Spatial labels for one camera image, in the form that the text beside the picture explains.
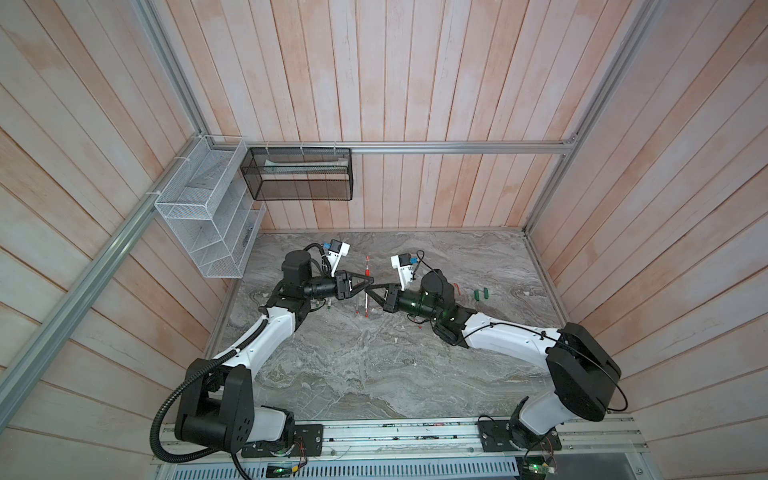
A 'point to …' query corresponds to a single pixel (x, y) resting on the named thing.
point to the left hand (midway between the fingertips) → (370, 286)
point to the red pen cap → (458, 288)
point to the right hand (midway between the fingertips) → (365, 291)
